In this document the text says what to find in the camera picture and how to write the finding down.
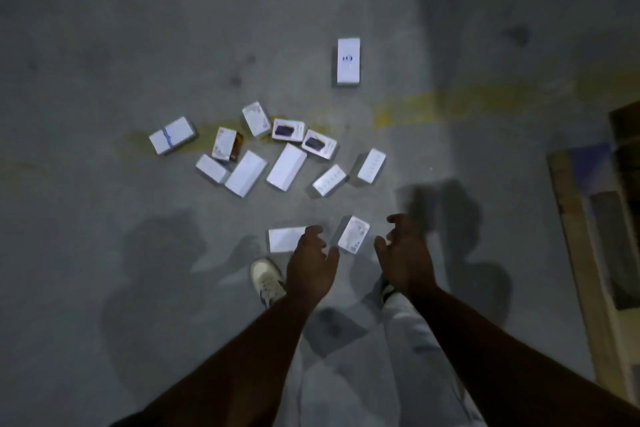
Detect person's left hand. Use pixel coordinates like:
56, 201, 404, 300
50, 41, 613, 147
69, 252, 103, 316
285, 225, 341, 305

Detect person's right hand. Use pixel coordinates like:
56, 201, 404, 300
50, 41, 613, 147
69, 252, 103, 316
373, 213, 437, 298

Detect person's left forearm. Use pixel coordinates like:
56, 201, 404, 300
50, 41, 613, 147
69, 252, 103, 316
142, 292, 322, 427

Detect person's right forearm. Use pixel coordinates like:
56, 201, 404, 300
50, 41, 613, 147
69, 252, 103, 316
406, 284, 640, 427

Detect white left shoe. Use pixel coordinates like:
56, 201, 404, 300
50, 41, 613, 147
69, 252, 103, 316
249, 257, 287, 310

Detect scattered white product boxes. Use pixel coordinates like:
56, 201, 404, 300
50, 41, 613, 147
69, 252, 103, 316
148, 38, 387, 255

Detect light grey trousers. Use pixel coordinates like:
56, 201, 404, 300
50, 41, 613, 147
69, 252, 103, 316
274, 287, 489, 427

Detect wooden pallet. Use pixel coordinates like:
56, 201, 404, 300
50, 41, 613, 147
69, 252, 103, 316
546, 100, 640, 408

